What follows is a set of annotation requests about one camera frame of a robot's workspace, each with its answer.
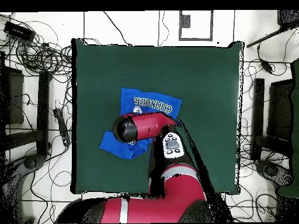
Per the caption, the long black cable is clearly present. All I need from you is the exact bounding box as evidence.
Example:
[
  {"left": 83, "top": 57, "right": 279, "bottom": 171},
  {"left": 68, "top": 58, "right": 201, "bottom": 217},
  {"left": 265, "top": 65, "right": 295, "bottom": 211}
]
[{"left": 102, "top": 10, "right": 133, "bottom": 47}]

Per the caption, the black rod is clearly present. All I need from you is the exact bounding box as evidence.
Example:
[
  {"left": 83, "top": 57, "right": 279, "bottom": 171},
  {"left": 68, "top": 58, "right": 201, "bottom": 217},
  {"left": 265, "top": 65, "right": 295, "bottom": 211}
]
[{"left": 246, "top": 26, "right": 284, "bottom": 48}]

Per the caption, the blue printed t-shirt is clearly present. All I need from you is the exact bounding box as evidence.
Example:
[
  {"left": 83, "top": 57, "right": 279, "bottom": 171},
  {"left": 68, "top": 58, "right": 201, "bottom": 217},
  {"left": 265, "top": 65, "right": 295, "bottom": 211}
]
[{"left": 99, "top": 87, "right": 183, "bottom": 160}]

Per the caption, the black stand leg with caster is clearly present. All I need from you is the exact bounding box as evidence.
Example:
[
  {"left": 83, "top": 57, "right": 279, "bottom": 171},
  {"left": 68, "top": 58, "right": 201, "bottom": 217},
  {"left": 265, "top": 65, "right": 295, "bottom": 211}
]
[
  {"left": 0, "top": 153, "right": 45, "bottom": 223},
  {"left": 255, "top": 159, "right": 294, "bottom": 187}
]

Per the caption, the black speckled block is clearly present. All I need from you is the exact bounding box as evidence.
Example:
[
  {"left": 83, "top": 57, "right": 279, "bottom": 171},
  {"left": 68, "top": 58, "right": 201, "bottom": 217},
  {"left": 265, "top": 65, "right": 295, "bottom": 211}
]
[{"left": 277, "top": 9, "right": 299, "bottom": 30}]

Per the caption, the dark green table cloth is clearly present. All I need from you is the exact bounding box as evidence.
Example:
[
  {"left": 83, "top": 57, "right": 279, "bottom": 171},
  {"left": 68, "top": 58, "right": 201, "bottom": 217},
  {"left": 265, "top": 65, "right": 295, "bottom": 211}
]
[{"left": 71, "top": 38, "right": 245, "bottom": 195}]

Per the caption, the black cable adapter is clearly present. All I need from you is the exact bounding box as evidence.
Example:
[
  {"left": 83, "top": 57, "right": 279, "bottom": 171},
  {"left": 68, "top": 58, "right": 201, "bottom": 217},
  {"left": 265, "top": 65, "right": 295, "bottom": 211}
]
[{"left": 260, "top": 59, "right": 274, "bottom": 73}]

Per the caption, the dark flat panel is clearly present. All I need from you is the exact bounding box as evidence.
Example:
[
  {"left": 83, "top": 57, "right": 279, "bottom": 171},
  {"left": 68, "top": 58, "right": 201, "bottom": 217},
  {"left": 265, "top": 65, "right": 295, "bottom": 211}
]
[
  {"left": 266, "top": 79, "right": 294, "bottom": 141},
  {"left": 0, "top": 65, "right": 25, "bottom": 125}
]

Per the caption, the small dark box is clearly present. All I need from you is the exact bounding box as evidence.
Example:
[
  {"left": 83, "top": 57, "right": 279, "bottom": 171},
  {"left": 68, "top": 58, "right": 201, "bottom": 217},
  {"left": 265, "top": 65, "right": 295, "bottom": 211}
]
[{"left": 180, "top": 14, "right": 191, "bottom": 29}]

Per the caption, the grey square frame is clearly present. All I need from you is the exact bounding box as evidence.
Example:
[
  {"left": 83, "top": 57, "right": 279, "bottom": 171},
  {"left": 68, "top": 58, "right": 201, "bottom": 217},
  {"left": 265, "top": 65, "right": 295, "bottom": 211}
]
[{"left": 178, "top": 10, "right": 214, "bottom": 42}]

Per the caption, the black upright bar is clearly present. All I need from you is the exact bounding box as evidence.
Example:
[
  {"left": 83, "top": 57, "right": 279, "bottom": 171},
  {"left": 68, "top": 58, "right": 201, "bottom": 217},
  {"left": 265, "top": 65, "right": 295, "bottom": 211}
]
[
  {"left": 251, "top": 78, "right": 265, "bottom": 162},
  {"left": 36, "top": 71, "right": 51, "bottom": 156}
]

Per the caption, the tangled black cable coil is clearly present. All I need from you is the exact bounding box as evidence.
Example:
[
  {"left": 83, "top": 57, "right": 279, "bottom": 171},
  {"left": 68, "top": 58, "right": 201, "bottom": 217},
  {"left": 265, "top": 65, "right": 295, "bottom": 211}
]
[{"left": 13, "top": 40, "right": 73, "bottom": 78}]

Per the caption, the black power strip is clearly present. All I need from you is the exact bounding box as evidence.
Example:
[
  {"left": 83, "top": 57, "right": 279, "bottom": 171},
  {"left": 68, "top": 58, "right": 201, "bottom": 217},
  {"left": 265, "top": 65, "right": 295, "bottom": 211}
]
[{"left": 53, "top": 108, "right": 71, "bottom": 147}]

